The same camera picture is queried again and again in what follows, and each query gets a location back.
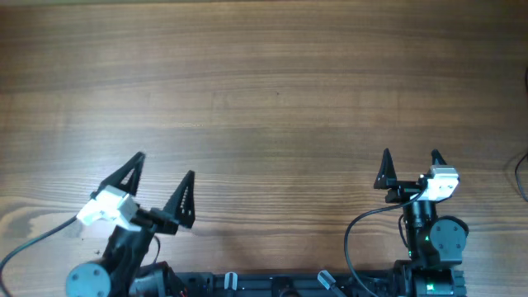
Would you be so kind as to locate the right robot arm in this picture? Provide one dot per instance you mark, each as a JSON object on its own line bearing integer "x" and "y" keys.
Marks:
{"x": 436, "y": 243}

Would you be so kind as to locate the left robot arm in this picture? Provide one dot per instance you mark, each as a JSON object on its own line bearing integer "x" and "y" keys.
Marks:
{"x": 119, "y": 271}

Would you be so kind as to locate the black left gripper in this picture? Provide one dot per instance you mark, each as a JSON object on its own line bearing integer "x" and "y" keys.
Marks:
{"x": 166, "y": 221}

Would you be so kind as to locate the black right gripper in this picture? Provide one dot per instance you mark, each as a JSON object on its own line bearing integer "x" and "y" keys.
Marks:
{"x": 411, "y": 188}

